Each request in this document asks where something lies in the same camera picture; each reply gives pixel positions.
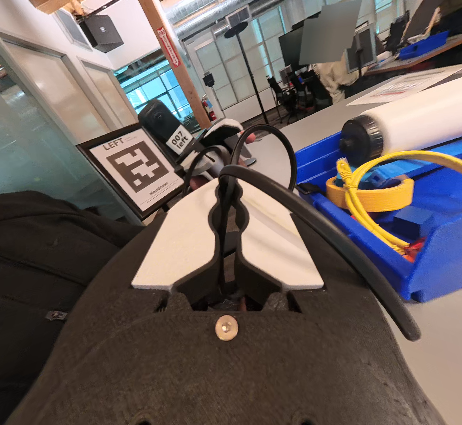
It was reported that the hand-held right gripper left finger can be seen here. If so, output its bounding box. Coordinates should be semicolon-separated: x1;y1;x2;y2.
131;178;231;306

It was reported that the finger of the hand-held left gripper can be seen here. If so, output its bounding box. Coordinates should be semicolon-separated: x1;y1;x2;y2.
199;118;245;146
179;146;232;177

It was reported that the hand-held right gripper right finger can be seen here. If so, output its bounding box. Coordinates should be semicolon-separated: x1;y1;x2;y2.
233;180;325;306

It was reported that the black cable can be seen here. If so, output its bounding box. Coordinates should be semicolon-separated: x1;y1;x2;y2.
182;124;421;342

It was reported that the yellow ethernet cable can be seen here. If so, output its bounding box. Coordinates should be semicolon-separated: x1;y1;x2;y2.
336;150;462;254

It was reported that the blue plastic bin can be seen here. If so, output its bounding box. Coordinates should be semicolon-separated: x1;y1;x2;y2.
294;131;462;303

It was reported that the white bottle with black lid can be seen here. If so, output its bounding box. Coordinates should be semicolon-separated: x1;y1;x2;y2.
339;77;462;167

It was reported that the person's left forearm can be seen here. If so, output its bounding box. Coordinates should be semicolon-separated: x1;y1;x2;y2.
0;190;161;252

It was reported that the person's left hand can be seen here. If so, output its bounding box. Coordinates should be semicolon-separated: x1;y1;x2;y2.
188;175;214;191

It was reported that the framed marker sign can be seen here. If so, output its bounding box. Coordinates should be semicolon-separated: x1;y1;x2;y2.
76;123;185;220

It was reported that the red sign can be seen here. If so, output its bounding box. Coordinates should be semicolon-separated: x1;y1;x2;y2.
156;27;180;68

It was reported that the black floor pole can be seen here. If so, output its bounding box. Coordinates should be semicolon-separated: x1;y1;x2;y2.
224;22;270;125

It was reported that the black television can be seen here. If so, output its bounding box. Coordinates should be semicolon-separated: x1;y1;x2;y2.
278;22;325;72

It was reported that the yellow tape roll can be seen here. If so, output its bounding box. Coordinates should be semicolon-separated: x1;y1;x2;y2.
326;174;415;213

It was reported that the red transparent cube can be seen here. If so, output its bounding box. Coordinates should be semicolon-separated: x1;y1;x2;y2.
401;239;424;264

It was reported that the blue block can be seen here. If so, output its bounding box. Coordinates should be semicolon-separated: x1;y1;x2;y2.
393;206;434;239

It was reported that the grey panel on stand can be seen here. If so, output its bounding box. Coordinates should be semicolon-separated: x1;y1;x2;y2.
345;22;379;79

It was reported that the person's black jacket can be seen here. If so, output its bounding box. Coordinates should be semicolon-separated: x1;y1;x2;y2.
0;248;120;413

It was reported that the printed paper sheet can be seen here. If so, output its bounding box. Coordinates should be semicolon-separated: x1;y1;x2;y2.
346;69;462;106

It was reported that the wooden desk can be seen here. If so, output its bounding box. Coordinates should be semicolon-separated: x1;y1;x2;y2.
365;33;462;77

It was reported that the small blue bin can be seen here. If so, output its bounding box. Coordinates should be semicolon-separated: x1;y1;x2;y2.
399;31;450;60

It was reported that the easel board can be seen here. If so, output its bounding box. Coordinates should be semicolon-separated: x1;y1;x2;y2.
402;0;443;45

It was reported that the black wall speaker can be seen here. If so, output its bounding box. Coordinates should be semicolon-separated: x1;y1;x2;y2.
79;14;124;54

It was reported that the wooden post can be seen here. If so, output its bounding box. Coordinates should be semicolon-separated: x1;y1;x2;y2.
119;0;213;130

